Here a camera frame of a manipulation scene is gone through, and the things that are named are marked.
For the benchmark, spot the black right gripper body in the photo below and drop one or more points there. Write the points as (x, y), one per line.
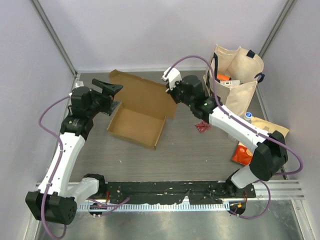
(177, 93)

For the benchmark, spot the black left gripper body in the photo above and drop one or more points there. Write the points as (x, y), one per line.
(101, 102)

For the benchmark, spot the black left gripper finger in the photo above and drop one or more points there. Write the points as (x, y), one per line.
(108, 89)
(113, 106)

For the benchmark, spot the brown cardboard box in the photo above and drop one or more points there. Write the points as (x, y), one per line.
(143, 109)

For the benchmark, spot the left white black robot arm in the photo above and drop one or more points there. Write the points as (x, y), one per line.
(54, 201)

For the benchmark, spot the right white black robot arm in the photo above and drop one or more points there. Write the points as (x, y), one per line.
(269, 154)

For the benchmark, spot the white box in bag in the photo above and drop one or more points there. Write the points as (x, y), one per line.
(230, 83)

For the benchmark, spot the small red candy wrapper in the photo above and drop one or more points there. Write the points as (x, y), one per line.
(202, 126)

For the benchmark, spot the orange item in bag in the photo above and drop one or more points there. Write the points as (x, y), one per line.
(222, 77)

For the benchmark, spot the beige canvas tote bag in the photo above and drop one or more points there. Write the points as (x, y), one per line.
(235, 78)

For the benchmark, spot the clear plastic water bottle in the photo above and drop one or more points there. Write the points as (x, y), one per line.
(248, 118)

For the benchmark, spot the orange chips bag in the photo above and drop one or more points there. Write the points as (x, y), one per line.
(244, 151)

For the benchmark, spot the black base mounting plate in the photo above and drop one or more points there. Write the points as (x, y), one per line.
(174, 192)

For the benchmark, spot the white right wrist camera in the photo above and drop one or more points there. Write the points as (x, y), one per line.
(170, 77)

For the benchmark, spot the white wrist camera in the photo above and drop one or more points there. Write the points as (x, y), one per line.
(170, 77)
(78, 84)

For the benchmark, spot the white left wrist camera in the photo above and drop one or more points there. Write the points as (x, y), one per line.
(78, 84)

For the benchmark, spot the white slotted cable duct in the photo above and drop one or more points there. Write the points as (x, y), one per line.
(89, 206)

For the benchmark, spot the aluminium frame rail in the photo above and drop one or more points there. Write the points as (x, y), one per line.
(274, 189)

